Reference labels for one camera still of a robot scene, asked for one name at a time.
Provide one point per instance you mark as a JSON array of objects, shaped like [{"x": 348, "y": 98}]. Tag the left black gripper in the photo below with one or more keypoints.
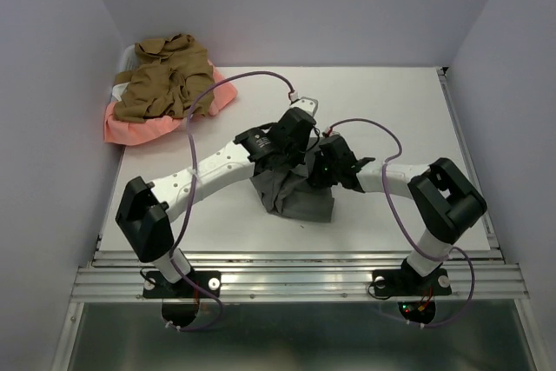
[{"x": 297, "y": 159}]

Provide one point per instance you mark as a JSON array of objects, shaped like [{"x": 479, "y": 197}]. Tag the white garment under pile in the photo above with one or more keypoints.
[{"x": 127, "y": 64}]

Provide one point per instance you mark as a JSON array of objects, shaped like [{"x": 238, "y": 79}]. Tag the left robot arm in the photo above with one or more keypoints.
[{"x": 147, "y": 209}]

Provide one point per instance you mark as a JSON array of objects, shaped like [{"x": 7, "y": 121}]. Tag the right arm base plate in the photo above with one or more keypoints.
[{"x": 386, "y": 283}]

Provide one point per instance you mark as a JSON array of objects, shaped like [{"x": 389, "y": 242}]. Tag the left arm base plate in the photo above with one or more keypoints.
[{"x": 155, "y": 286}]

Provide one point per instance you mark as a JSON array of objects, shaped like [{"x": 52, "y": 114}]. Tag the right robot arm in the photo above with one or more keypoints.
[{"x": 447, "y": 202}]

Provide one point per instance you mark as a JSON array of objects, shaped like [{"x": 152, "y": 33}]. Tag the grey pleated skirt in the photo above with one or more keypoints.
[{"x": 288, "y": 193}]

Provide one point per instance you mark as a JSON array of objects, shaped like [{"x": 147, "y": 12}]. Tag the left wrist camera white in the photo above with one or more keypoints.
[{"x": 307, "y": 104}]

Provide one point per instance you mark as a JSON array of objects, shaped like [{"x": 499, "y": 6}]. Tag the pink skirt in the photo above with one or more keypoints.
[{"x": 134, "y": 134}]

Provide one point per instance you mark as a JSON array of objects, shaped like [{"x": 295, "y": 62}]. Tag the tan brown skirt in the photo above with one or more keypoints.
[{"x": 171, "y": 75}]

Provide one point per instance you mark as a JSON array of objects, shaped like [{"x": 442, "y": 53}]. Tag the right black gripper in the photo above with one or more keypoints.
[{"x": 315, "y": 177}]

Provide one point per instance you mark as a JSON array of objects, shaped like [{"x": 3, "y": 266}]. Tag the aluminium mounting rail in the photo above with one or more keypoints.
[{"x": 113, "y": 276}]

